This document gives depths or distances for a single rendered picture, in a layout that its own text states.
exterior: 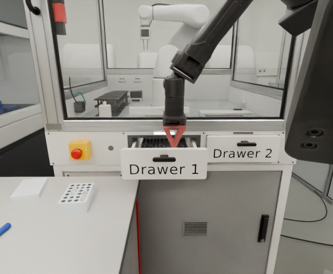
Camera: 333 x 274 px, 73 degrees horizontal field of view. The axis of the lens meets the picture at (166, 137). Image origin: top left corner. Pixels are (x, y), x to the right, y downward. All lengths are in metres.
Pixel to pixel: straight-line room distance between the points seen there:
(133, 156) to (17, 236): 0.38
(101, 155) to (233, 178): 0.57
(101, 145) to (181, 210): 0.46
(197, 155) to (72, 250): 0.44
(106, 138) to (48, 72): 0.32
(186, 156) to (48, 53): 0.62
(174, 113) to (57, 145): 0.54
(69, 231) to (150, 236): 0.53
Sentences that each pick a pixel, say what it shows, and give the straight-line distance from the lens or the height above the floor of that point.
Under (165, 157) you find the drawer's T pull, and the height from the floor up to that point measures 0.91.
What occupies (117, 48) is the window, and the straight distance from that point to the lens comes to 0.89.
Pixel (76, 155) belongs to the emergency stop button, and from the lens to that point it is 0.90.
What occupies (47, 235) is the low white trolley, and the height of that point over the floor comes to 0.76.
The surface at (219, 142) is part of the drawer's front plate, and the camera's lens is 0.91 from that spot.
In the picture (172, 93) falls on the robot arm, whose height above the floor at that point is 1.12.
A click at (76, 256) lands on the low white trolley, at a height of 0.76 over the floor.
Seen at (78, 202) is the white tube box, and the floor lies 0.80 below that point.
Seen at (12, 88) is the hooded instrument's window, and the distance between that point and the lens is 1.50.
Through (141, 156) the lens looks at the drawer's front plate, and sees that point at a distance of 0.75.
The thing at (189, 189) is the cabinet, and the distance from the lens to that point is 1.01.
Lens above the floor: 1.19
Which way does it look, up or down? 17 degrees down
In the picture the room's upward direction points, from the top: straight up
